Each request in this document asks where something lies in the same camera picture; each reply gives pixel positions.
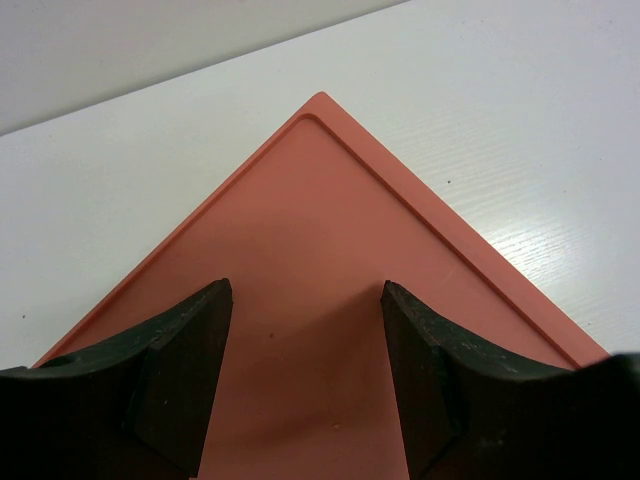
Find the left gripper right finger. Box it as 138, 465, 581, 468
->
381, 281, 639, 479

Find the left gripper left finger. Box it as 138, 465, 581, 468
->
1, 279, 233, 479

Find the orange drawer box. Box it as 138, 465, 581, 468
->
50, 93, 605, 479

